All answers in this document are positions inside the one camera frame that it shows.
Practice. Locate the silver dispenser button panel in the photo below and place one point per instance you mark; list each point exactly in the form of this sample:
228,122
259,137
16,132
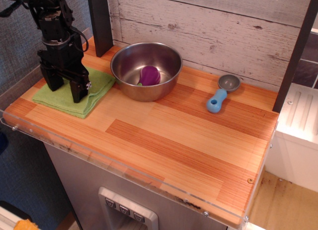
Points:
122,213

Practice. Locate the green cloth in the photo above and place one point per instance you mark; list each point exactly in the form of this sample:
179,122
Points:
62,99

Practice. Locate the grey toy fridge cabinet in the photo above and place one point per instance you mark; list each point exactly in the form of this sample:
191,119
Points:
82,180

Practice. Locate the stainless steel bowl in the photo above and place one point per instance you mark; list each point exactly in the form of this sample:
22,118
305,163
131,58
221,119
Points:
127,63

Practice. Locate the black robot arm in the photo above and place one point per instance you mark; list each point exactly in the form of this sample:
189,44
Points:
53,17

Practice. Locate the white toy sink unit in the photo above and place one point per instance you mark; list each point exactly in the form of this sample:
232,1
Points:
293,155

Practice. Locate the dark frame post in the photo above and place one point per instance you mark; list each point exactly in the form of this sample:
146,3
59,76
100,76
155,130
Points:
296,54
101,26

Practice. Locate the dark right frame post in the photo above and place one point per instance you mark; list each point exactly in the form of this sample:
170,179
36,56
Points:
296,54

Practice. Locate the blue grey scoop brush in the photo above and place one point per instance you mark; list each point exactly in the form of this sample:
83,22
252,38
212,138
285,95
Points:
227,84

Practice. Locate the orange object bottom left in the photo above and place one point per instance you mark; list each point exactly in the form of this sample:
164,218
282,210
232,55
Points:
25,225

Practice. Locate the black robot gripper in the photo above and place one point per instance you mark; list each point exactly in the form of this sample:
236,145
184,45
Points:
63,60

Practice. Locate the dark left frame post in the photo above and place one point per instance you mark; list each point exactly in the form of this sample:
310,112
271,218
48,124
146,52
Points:
101,26

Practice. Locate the purple toy eggplant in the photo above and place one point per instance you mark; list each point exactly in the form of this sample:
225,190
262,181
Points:
149,75

